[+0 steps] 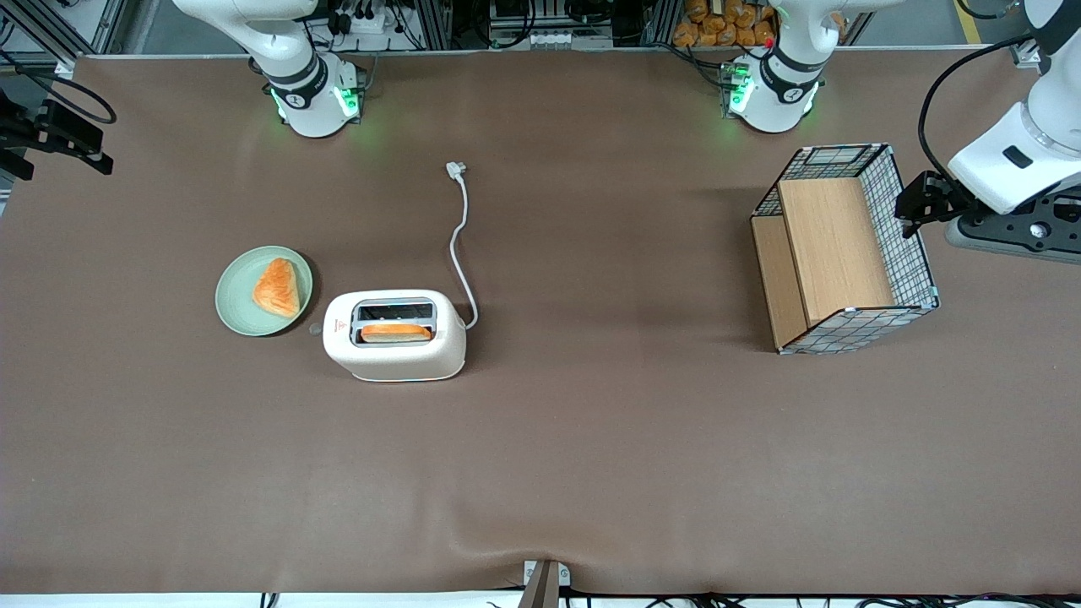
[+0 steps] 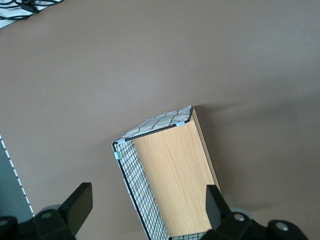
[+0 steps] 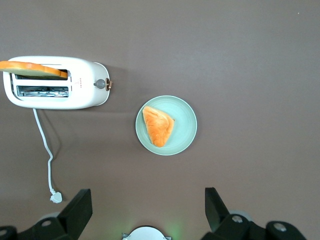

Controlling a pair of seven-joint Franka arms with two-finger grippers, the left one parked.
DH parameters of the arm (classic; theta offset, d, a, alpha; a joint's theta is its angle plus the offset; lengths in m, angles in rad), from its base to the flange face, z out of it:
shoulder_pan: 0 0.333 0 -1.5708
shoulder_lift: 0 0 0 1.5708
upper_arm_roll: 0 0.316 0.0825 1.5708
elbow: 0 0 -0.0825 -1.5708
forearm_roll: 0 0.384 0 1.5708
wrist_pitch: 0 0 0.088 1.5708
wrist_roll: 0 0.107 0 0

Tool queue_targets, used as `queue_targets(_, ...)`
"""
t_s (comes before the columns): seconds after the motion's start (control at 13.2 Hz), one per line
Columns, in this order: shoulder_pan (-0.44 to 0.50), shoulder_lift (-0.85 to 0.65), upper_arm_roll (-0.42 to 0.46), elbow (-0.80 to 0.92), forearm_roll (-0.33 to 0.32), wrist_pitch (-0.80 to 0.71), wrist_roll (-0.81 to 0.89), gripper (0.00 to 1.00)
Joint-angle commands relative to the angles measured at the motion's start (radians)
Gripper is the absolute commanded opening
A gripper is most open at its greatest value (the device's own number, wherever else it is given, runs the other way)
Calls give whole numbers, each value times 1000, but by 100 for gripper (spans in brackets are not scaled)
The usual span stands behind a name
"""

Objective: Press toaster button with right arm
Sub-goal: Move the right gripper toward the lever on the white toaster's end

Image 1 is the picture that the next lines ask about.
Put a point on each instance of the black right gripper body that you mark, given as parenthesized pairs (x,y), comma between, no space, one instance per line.
(25,133)

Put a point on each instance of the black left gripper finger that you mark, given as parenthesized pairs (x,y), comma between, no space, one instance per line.
(911,226)
(909,204)

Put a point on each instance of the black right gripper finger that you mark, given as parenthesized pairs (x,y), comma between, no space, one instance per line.
(72,127)
(93,162)

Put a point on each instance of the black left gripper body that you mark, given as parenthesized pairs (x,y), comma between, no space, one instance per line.
(936,198)

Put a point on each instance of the white two-slot toaster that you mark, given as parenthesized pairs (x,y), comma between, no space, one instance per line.
(397,359)

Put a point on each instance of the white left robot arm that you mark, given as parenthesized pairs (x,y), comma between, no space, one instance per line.
(777,89)

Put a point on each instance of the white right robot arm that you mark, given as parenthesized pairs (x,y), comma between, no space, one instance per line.
(308,84)

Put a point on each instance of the toast slice in toaster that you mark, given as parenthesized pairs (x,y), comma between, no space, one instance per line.
(395,333)

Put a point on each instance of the wooden step shelf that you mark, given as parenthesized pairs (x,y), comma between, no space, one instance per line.
(832,245)

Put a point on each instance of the light green round plate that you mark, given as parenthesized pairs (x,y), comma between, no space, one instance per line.
(236,295)

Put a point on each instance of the orange triangular pastry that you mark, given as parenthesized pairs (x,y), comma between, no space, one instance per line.
(279,289)

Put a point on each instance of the bag of orange bread rolls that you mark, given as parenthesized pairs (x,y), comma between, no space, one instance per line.
(718,24)

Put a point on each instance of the white power strip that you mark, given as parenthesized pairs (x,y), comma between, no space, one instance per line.
(361,21)

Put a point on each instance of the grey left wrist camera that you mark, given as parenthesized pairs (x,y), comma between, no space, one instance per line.
(996,238)

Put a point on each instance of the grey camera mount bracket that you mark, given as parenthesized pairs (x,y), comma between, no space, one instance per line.
(543,584)

